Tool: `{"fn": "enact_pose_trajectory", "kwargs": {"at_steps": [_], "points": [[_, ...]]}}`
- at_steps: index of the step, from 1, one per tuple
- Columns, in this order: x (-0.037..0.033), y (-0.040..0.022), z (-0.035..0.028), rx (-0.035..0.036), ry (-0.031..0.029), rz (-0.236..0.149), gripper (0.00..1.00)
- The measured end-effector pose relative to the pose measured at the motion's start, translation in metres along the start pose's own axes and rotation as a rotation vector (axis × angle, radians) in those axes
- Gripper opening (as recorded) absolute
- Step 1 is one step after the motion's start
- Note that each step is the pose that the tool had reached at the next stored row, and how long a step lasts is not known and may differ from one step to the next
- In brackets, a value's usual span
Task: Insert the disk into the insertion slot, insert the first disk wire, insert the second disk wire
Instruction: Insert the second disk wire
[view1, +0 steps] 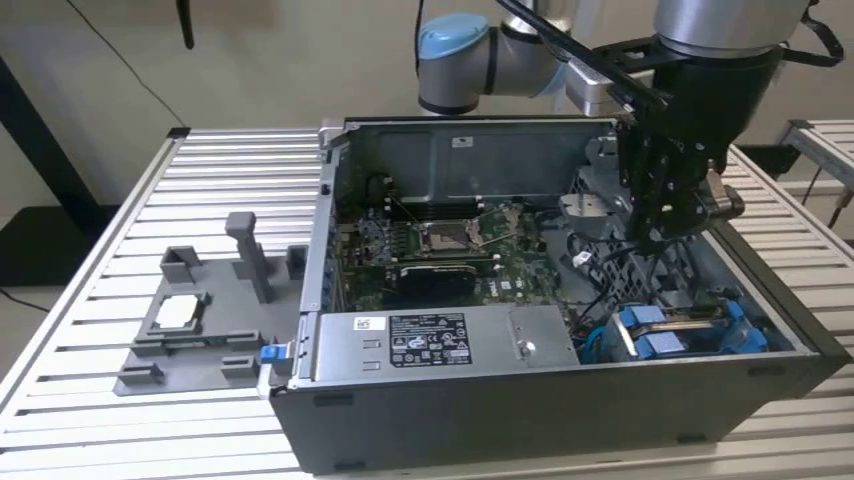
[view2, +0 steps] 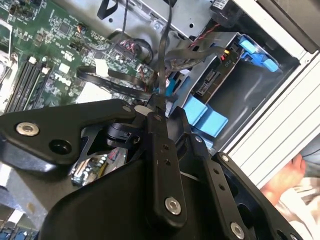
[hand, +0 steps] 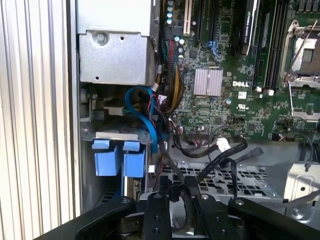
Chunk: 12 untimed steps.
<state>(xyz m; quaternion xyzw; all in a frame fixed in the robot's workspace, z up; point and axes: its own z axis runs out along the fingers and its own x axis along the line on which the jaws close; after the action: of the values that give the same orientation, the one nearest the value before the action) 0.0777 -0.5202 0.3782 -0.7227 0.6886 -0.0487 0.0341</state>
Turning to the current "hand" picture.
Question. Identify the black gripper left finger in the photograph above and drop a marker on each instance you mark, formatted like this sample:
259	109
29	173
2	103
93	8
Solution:
157	217

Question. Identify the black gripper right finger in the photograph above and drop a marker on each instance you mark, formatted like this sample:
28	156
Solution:
212	220

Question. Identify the hard disk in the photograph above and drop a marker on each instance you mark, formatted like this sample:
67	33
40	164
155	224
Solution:
106	160

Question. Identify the grey disk bay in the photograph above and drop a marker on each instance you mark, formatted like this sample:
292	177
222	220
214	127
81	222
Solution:
86	150

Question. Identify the black RAM slot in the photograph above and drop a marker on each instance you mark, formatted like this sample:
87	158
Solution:
271	55
278	50

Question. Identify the black expansion slot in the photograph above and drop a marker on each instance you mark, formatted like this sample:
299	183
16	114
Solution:
205	20

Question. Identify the white expansion slot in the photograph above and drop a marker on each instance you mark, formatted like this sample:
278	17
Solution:
187	17

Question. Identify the perforated metal drive cage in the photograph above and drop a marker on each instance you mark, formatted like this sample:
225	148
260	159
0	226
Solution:
250	175

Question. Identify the small white connector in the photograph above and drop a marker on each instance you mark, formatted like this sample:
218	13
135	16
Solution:
222	145

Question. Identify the black open PC case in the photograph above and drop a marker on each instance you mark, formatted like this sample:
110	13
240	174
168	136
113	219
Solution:
277	152

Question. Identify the green motherboard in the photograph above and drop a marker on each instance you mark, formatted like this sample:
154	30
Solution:
225	112

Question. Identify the silver ribbed heat sink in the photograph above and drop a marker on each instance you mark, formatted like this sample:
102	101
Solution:
208	82

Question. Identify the metal socket cover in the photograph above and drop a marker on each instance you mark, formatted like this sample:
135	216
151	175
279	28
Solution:
305	115

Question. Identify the silver power supply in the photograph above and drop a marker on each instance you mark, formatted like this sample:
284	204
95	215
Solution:
115	55

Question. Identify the CPU socket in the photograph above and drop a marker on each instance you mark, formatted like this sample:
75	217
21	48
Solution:
307	53

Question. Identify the black graphics card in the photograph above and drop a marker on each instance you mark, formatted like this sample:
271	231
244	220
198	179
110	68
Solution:
243	30

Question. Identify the thin metal locking lever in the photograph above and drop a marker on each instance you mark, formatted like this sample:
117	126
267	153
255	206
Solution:
302	47

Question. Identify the grey metal bracket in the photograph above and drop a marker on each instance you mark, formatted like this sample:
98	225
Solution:
300	180

